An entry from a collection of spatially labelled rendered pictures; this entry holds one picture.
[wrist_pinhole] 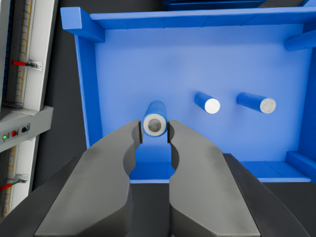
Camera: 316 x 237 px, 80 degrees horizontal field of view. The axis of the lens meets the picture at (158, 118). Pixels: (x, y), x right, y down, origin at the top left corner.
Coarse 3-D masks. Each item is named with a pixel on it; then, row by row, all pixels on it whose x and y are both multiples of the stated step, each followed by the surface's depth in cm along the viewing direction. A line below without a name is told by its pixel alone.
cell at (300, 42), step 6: (294, 36) 24; (300, 36) 22; (306, 36) 21; (312, 36) 20; (288, 42) 24; (294, 42) 23; (300, 42) 22; (306, 42) 22; (312, 42) 21; (288, 48) 25; (294, 48) 24; (300, 48) 23
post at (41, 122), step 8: (0, 112) 59; (8, 112) 60; (16, 112) 62; (40, 112) 69; (48, 112) 75; (0, 120) 53; (8, 120) 55; (16, 120) 58; (24, 120) 62; (32, 120) 66; (40, 120) 71; (48, 120) 76; (0, 128) 53; (8, 128) 56; (32, 128) 67; (40, 128) 72; (48, 128) 78; (24, 136) 64; (32, 136) 69; (8, 144) 57; (16, 144) 61
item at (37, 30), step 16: (16, 0) 56; (32, 0) 59; (48, 0) 60; (16, 16) 57; (32, 16) 60; (48, 16) 61; (16, 32) 58; (32, 32) 61; (48, 32) 62; (16, 48) 59; (32, 48) 62; (48, 48) 64; (16, 64) 57; (32, 64) 61; (48, 64) 68; (16, 80) 63; (32, 80) 65; (16, 96) 65; (32, 96) 66; (32, 112) 65
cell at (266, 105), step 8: (240, 96) 26; (248, 96) 24; (256, 96) 22; (264, 96) 21; (240, 104) 26; (248, 104) 23; (256, 104) 21; (264, 104) 21; (272, 104) 21; (264, 112) 21
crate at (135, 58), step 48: (96, 48) 26; (144, 48) 26; (192, 48) 26; (240, 48) 25; (96, 96) 26; (144, 96) 27; (192, 96) 27; (288, 96) 27; (144, 144) 29; (240, 144) 28; (288, 144) 28
